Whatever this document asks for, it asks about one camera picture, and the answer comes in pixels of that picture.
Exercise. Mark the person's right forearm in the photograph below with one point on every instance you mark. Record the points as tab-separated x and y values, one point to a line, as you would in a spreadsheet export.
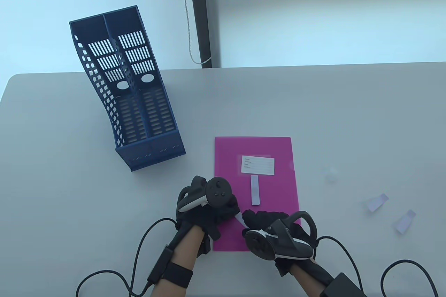
306	276

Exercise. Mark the black wrist sensor box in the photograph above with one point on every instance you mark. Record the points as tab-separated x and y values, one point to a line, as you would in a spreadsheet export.
341	286
160	265

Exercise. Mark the pink L-shaped folder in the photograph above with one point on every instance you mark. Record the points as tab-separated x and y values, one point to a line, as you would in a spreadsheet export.
230	157

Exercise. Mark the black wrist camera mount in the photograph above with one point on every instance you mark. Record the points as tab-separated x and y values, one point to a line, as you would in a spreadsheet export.
209	244

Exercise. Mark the translucent glue stick cap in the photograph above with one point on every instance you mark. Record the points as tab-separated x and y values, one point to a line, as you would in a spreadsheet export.
330	174

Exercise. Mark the person's left hand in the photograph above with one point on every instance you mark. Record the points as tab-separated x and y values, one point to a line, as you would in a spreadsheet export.
209	218

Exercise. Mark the person's left forearm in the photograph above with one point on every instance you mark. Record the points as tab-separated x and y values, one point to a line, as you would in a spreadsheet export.
181	251

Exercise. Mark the black and white controller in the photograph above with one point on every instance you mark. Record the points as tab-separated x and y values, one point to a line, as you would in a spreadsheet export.
259	243
217	190

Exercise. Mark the person's right hand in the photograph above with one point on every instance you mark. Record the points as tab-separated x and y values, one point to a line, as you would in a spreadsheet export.
261	218

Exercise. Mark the black window frame post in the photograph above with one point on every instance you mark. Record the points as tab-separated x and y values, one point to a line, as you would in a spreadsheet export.
200	15

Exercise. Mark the pale purple sticky note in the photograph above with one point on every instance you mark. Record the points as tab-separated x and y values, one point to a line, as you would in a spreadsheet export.
405	222
377	203
239	219
255	189

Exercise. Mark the blue plastic file rack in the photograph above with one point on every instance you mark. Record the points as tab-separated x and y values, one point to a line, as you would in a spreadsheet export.
153	152

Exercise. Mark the white label card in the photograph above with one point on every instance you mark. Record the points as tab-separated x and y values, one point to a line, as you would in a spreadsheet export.
258	164

